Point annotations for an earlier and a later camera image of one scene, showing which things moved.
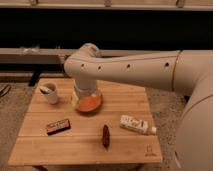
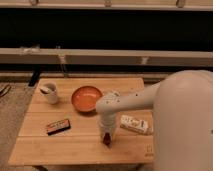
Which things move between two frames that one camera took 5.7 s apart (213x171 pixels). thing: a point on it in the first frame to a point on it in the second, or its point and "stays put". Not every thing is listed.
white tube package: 137,125 stays put
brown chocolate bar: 58,126 stays put
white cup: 49,89 stays put
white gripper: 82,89 to 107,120
